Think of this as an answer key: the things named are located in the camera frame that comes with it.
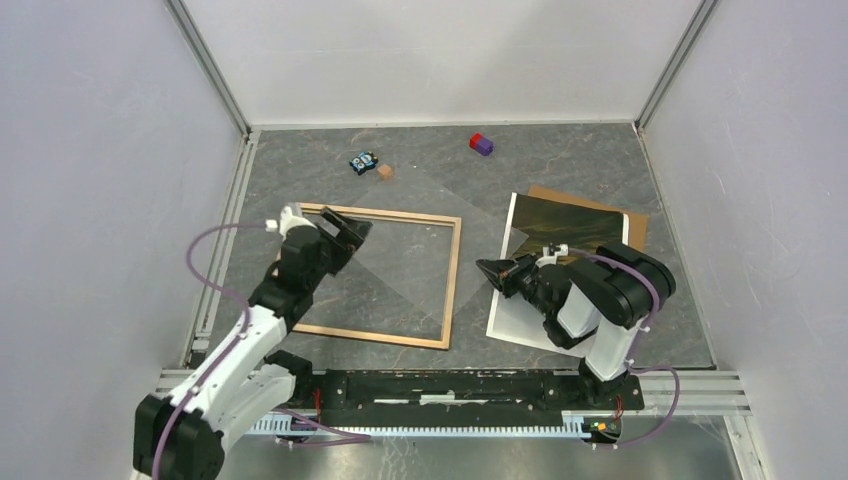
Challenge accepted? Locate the white cable chain strip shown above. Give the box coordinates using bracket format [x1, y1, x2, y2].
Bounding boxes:
[246, 413, 591, 440]

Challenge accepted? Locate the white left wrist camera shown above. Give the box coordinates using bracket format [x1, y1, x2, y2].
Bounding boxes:
[264, 203, 314, 240]

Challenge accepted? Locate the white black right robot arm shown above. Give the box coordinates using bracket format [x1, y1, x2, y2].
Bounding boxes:
[476, 242, 677, 408]

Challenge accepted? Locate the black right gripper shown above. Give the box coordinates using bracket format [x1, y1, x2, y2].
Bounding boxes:
[474, 252, 550, 318]

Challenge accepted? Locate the landscape photo print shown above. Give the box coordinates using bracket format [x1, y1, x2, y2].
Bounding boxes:
[485, 192, 631, 359]

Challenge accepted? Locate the wooden picture frame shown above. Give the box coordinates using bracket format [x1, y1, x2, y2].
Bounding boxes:
[271, 202, 463, 351]

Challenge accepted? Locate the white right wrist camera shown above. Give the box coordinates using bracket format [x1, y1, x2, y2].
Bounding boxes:
[539, 244, 569, 263]

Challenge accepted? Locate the brown cardboard backing board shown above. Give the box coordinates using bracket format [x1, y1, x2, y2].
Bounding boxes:
[527, 185, 649, 251]

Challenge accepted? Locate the small wooden cube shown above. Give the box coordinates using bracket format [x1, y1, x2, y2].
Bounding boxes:
[376, 164, 395, 181]

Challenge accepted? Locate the clear acrylic sheet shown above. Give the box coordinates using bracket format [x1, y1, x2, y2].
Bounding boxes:
[302, 172, 528, 338]

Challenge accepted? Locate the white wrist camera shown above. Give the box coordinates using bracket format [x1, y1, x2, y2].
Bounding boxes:
[264, 203, 314, 240]
[539, 244, 569, 263]

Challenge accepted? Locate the red purple block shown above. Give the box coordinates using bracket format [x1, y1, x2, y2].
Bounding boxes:
[469, 133, 494, 156]

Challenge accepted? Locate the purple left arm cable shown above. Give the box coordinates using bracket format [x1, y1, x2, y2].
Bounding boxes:
[150, 221, 273, 480]

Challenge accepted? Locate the blue owl toy block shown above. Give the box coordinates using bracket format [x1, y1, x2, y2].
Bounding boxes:
[349, 151, 379, 176]

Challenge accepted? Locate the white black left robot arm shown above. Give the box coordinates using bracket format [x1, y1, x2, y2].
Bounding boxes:
[132, 204, 373, 479]

